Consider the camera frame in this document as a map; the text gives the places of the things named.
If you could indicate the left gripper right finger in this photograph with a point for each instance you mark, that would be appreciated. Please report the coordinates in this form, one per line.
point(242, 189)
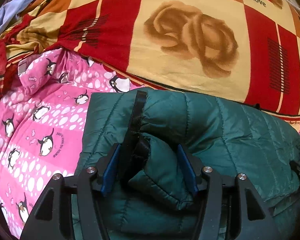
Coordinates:
point(247, 215)

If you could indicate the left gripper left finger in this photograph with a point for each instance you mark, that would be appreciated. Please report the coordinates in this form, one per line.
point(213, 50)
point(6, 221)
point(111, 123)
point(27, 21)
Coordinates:
point(51, 217)

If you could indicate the dark green puffer jacket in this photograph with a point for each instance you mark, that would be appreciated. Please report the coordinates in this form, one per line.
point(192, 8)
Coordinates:
point(150, 200)

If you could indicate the pink penguin quilt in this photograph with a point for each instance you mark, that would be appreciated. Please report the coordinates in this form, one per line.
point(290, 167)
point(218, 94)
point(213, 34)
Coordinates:
point(42, 119)

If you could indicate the red cream rose blanket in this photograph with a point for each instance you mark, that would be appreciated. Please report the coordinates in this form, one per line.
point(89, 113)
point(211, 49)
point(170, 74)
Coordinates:
point(242, 50)

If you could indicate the light blue cloth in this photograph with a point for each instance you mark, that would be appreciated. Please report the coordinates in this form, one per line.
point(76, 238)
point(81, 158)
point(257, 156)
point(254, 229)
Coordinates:
point(10, 10)

